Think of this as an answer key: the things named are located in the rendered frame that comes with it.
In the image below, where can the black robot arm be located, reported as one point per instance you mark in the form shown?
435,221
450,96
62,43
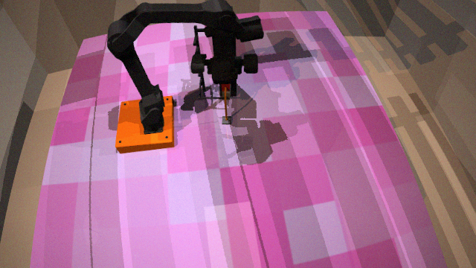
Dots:
221,23

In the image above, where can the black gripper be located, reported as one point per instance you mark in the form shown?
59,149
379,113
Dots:
250,61

